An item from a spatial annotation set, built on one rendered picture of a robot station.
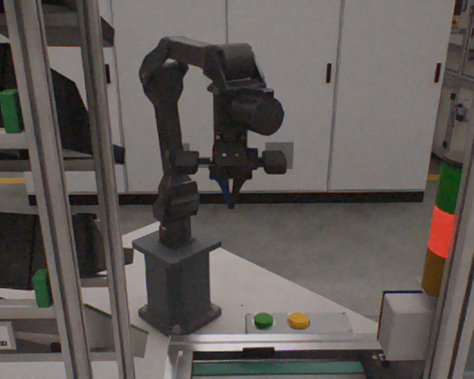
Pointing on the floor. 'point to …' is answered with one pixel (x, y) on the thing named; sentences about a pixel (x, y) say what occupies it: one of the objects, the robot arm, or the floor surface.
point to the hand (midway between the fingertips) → (230, 190)
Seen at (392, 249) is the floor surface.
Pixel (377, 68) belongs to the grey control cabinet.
